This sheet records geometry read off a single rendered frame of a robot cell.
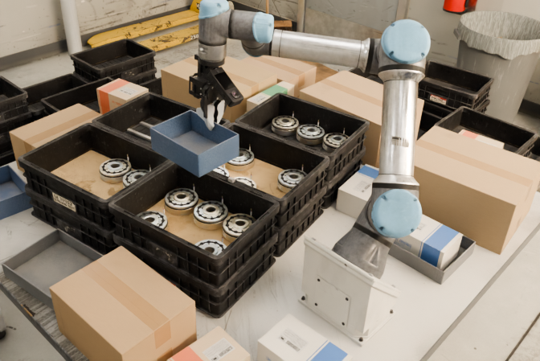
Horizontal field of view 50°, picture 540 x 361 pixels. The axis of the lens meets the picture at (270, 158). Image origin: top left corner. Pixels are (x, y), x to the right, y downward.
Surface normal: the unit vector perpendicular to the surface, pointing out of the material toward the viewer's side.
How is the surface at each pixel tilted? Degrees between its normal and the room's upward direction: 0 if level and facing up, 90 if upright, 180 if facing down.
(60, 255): 0
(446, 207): 90
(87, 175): 0
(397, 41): 46
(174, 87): 90
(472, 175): 0
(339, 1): 90
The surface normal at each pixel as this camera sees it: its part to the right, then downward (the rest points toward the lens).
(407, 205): -0.05, 0.05
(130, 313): 0.04, -0.84
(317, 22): -0.68, 0.37
